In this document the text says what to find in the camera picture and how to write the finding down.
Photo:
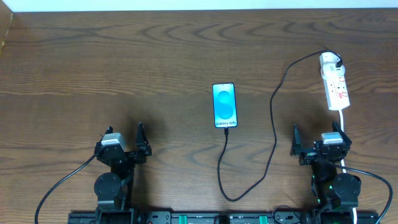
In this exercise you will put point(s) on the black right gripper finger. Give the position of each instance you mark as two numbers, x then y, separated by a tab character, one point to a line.
336	127
296	147

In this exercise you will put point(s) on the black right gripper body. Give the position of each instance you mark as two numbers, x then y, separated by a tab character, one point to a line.
315	151

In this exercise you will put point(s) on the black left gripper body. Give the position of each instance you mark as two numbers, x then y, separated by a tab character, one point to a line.
125	154

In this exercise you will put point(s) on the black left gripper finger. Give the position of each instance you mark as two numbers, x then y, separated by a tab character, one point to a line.
142	142
109	130

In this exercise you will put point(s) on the blue Galaxy smartphone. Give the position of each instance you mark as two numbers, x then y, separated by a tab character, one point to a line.
224	105

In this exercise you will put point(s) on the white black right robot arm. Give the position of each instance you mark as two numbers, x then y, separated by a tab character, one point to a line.
337	192

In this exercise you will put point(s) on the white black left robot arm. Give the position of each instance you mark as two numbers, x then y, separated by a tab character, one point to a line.
113	188

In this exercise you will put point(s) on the white USB charger plug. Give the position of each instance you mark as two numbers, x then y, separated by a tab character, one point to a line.
330	60

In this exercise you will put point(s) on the white power strip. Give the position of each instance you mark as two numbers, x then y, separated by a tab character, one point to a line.
335	87

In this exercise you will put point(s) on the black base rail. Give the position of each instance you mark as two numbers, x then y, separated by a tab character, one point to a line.
166	217

